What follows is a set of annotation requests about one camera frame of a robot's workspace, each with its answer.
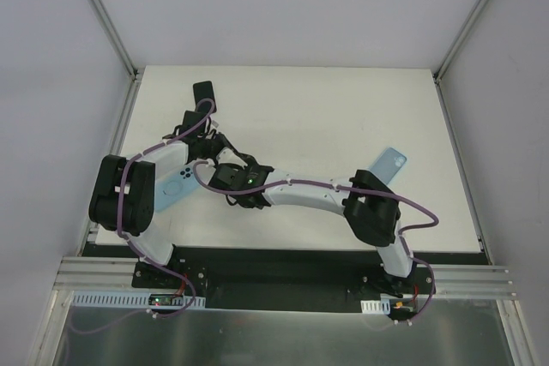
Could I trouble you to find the black smartphone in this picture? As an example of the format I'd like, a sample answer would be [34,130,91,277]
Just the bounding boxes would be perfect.
[192,81,217,113]

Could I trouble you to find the left aluminium corner post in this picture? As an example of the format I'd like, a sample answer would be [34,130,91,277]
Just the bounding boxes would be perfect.
[87,0,140,81]

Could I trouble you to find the right aluminium corner post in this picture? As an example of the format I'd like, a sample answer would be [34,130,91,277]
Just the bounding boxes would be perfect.
[432,0,522,82]

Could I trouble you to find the right white cable duct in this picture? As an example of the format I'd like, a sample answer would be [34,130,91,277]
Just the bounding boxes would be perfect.
[360,298,391,315]

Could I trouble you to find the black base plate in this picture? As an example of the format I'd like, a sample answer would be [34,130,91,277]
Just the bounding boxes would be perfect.
[81,243,490,311]

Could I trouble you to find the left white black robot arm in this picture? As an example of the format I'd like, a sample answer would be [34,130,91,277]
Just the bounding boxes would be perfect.
[88,111,229,288]

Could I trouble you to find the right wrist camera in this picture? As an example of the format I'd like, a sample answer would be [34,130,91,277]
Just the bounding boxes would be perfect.
[209,164,250,191]

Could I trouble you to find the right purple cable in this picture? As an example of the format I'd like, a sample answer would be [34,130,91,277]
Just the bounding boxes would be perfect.
[193,161,440,332]

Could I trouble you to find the left white cable duct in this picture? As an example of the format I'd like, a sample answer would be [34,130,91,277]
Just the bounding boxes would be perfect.
[72,291,206,310]

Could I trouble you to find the light blue cased phone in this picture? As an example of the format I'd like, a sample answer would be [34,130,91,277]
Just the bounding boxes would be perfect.
[154,165,199,212]

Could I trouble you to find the light blue phone case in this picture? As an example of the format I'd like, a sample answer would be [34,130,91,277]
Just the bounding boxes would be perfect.
[369,147,408,186]

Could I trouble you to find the white cable duct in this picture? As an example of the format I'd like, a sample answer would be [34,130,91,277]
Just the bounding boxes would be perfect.
[72,291,206,310]
[360,298,391,315]

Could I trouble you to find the aluminium corner post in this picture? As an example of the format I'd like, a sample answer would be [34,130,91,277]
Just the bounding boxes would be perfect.
[87,0,140,81]
[432,0,522,82]

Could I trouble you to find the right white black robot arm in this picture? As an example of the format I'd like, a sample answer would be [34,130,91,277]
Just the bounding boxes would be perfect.
[209,163,417,297]

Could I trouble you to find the aluminium frame rail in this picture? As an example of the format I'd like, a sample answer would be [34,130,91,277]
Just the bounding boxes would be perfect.
[53,256,518,300]

